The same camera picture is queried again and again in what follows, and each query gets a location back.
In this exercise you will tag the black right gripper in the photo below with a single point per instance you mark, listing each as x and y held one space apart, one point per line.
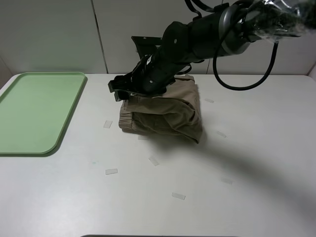
150 77

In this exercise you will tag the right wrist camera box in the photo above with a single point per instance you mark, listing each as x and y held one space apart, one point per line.
146 45

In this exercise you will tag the green plastic tray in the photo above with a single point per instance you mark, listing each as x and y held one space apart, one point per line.
35 109

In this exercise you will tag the khaki shorts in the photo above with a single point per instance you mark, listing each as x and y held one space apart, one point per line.
176 112

